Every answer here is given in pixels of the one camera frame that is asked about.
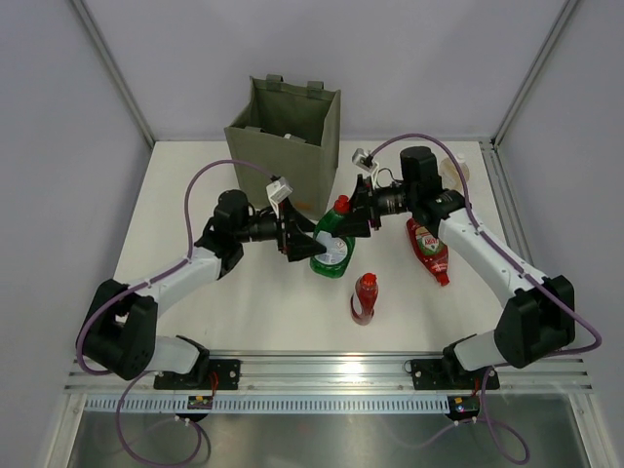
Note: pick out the frame post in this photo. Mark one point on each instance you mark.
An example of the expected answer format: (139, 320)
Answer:
(547, 48)
(99, 44)

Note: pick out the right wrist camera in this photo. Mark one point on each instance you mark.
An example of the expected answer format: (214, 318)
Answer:
(363, 160)

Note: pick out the red soap bottle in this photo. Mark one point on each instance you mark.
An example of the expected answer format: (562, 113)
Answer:
(363, 299)
(432, 253)

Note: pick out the green canvas bag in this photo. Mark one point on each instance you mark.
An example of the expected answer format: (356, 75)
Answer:
(276, 108)

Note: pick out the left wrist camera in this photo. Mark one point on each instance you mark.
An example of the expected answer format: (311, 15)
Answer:
(277, 191)

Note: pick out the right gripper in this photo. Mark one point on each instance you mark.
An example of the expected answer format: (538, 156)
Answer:
(356, 222)

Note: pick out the left frame post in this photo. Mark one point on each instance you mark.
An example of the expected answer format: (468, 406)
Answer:
(99, 44)

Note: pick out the green dish soap bottle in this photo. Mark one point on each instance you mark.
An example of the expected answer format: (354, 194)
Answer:
(334, 261)

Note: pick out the right frame post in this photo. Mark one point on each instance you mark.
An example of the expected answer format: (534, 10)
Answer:
(547, 48)

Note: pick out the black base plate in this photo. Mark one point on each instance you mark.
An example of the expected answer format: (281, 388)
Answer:
(434, 374)
(224, 373)

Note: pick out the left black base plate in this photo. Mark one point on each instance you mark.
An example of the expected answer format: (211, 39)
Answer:
(224, 373)

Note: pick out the white slotted cable duct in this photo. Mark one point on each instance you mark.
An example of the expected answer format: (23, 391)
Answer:
(272, 404)

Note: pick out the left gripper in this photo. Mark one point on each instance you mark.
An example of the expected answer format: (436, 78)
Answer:
(300, 246)

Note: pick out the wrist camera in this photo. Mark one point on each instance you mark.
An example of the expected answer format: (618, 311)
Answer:
(277, 191)
(363, 160)

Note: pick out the beige soap bottle white cap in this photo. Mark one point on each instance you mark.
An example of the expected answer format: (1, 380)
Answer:
(449, 172)

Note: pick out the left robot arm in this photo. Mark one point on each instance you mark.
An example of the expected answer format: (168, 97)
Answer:
(119, 334)

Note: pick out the aluminium mounting rail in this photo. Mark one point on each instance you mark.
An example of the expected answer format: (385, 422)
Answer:
(389, 373)

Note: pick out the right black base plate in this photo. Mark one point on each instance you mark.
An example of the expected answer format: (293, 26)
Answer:
(434, 374)

